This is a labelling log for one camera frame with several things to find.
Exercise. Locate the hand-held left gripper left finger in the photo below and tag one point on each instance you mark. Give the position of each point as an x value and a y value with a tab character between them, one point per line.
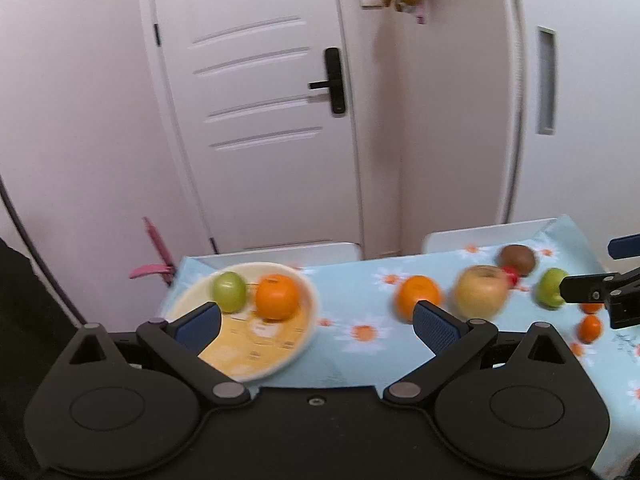
200	327

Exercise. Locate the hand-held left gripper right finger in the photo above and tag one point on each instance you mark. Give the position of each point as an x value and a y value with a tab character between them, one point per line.
435	327

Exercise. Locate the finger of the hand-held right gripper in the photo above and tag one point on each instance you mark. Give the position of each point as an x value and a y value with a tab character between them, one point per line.
585	287
625	247

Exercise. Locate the green apple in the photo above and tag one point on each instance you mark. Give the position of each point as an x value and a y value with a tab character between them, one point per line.
230	290
549	285

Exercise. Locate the small tangerine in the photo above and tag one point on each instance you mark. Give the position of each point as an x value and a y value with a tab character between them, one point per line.
590	328
593	307

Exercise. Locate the large orange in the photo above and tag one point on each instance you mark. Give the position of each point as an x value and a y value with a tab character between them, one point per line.
415	290
277	296

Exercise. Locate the cream round plate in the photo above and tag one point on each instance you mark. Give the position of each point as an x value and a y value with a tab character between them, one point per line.
250	345

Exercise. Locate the yellow apple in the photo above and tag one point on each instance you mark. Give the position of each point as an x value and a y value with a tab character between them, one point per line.
480	290

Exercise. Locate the brown kiwi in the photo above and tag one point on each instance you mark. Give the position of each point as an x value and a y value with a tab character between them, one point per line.
517	258

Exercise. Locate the small red fruit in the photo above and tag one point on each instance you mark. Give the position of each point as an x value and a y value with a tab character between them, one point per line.
511	276

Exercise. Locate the pink plastic hook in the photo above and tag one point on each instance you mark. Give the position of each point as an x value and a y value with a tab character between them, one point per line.
155	255

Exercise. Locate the blue daisy print tablecloth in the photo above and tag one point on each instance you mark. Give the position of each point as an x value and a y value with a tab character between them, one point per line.
360	285

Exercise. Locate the white table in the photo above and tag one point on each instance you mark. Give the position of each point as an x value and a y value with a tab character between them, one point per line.
300	251
475	237

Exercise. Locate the white cabinet door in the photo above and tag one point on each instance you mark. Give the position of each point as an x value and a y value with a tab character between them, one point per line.
590	135

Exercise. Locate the black door hinge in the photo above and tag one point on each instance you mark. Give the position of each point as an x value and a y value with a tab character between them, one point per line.
156	35

